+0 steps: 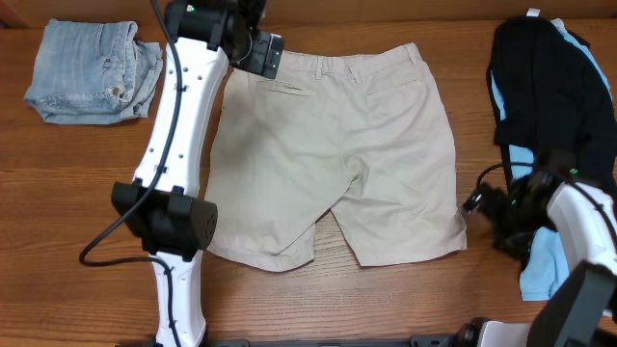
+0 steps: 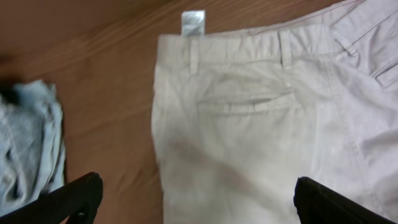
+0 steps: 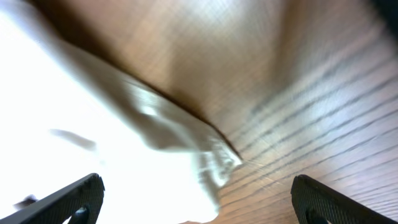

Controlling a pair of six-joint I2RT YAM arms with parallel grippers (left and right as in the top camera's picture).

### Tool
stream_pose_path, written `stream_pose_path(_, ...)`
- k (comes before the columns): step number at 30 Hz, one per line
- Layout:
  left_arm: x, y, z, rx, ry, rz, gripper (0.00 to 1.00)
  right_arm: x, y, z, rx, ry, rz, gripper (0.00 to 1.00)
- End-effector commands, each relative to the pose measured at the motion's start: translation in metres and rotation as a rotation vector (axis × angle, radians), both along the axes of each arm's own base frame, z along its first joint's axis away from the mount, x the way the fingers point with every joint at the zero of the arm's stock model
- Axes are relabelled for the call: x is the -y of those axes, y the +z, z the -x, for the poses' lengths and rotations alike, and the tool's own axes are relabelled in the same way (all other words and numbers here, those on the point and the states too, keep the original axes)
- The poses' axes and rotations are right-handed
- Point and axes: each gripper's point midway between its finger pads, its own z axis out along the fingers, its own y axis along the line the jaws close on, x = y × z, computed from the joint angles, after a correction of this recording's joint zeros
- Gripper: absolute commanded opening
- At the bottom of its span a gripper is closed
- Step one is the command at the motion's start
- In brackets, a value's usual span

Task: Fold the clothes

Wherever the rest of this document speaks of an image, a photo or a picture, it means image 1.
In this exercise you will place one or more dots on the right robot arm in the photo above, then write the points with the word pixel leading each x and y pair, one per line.
pixel 554 195

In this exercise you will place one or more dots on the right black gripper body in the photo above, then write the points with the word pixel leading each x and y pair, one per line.
pixel 515 226

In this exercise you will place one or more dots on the black garment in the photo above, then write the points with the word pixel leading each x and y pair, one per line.
pixel 548 92

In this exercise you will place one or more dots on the white garment tag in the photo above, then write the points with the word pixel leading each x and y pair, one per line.
pixel 532 12

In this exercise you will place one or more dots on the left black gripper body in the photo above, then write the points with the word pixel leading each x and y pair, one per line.
pixel 256 61

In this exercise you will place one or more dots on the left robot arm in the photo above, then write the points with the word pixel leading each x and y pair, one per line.
pixel 161 205

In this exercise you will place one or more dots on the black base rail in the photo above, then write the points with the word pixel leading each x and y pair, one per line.
pixel 332 343

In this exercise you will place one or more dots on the beige khaki shorts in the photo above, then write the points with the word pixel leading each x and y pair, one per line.
pixel 364 137

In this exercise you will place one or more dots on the folded light blue jeans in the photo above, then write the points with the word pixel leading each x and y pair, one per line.
pixel 93 73

